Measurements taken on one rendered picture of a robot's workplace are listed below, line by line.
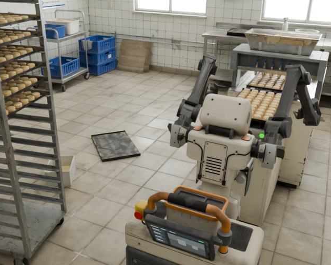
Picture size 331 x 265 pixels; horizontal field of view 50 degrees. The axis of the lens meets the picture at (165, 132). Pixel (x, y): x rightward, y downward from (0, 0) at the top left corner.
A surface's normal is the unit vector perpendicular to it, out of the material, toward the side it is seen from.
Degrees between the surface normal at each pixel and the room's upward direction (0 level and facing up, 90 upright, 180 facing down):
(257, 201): 90
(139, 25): 90
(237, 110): 47
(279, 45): 115
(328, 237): 0
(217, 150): 82
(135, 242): 90
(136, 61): 67
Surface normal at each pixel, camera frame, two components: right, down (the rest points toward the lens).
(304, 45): -0.40, 0.72
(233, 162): -0.41, 0.24
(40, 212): 0.02, -0.91
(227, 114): -0.29, -0.34
